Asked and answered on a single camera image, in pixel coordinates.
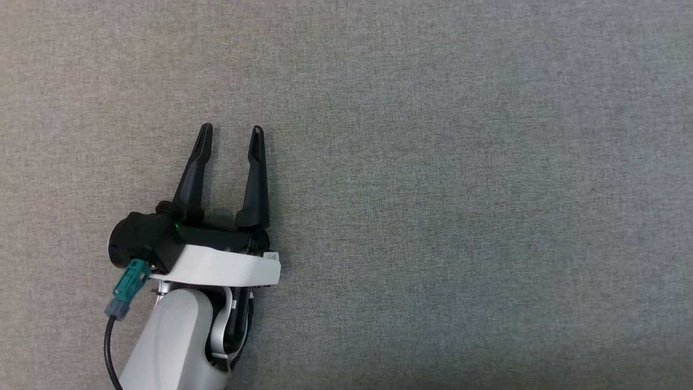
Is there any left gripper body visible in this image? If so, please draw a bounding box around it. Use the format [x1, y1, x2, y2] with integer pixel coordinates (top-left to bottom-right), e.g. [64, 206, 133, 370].
[149, 222, 282, 288]

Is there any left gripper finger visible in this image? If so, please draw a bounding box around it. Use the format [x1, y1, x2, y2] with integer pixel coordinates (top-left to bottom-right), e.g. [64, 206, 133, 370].
[234, 125, 271, 230]
[172, 122, 214, 224]

